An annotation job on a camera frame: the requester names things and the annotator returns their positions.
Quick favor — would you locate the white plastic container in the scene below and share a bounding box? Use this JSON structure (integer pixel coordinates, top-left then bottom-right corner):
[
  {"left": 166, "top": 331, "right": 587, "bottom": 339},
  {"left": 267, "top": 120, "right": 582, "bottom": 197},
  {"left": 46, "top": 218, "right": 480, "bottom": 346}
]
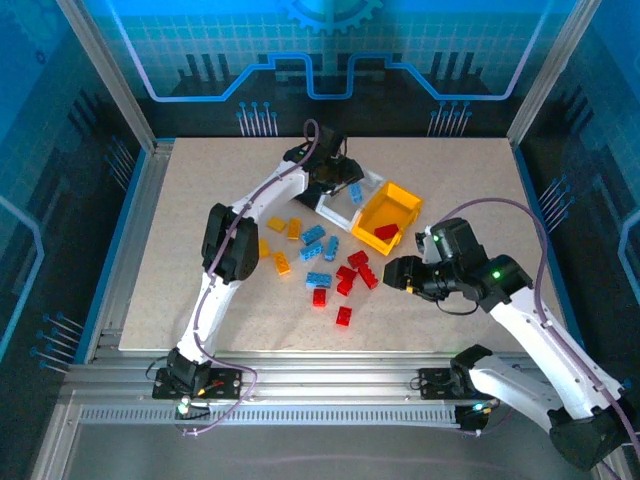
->
[{"left": 313, "top": 167, "right": 387, "bottom": 234}]

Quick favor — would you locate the yellow plastic container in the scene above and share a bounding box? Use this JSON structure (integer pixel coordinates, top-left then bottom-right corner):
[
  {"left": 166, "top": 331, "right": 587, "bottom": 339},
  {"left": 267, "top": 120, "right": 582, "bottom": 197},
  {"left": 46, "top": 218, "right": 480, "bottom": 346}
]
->
[{"left": 350, "top": 180, "right": 425, "bottom": 257}]

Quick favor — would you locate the blue side trim strip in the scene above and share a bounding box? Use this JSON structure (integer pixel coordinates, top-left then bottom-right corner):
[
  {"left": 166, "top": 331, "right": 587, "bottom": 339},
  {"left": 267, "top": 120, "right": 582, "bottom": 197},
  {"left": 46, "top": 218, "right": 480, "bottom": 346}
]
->
[
  {"left": 73, "top": 147, "right": 149, "bottom": 364},
  {"left": 513, "top": 144, "right": 585, "bottom": 349}
]

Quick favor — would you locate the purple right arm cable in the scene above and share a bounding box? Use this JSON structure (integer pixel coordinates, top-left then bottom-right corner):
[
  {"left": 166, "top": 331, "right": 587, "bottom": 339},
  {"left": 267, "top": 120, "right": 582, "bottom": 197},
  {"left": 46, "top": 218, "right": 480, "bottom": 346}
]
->
[{"left": 437, "top": 197, "right": 640, "bottom": 451}]

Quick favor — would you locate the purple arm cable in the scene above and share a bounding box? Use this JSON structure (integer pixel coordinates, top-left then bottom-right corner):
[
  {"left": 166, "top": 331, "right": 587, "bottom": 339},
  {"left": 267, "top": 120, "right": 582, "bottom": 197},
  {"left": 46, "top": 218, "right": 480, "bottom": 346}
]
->
[
  {"left": 180, "top": 118, "right": 322, "bottom": 439},
  {"left": 437, "top": 197, "right": 640, "bottom": 451}
]

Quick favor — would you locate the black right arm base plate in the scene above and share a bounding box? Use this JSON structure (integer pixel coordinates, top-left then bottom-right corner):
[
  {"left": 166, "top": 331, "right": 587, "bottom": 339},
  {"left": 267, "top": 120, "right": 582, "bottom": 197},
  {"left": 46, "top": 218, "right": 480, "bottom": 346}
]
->
[{"left": 417, "top": 366, "right": 504, "bottom": 401}]

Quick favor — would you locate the aluminium front frame rail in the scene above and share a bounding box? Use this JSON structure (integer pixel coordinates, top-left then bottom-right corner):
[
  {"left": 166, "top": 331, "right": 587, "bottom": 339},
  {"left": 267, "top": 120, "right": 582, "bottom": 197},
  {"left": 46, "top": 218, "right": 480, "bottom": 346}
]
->
[{"left": 62, "top": 349, "right": 626, "bottom": 406}]

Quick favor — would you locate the slotted grey cable duct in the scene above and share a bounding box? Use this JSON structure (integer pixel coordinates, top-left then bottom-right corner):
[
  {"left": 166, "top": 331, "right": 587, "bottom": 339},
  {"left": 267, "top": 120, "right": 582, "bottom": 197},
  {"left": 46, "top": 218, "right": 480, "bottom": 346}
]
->
[{"left": 77, "top": 405, "right": 464, "bottom": 427}]

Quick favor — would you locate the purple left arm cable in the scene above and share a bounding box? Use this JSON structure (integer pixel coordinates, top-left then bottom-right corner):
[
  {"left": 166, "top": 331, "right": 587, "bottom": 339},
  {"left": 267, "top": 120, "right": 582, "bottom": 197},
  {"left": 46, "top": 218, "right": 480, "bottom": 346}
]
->
[{"left": 180, "top": 118, "right": 322, "bottom": 439}]

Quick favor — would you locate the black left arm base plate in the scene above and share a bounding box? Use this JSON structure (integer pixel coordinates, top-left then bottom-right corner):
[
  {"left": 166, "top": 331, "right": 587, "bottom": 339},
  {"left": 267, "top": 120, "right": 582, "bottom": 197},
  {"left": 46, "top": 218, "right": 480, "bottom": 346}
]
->
[{"left": 151, "top": 366, "right": 253, "bottom": 401}]

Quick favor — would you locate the aluminium side frame rail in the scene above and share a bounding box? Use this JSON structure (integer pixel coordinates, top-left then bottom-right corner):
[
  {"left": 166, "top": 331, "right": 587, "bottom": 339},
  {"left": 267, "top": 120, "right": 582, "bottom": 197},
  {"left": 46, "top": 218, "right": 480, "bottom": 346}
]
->
[{"left": 82, "top": 139, "right": 176, "bottom": 364}]

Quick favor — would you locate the aluminium upright frame post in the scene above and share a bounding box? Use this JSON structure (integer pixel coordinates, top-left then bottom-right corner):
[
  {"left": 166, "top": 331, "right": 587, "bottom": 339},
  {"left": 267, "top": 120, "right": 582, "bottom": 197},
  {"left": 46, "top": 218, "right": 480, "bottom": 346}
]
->
[
  {"left": 54, "top": 0, "right": 159, "bottom": 154},
  {"left": 505, "top": 0, "right": 604, "bottom": 149}
]

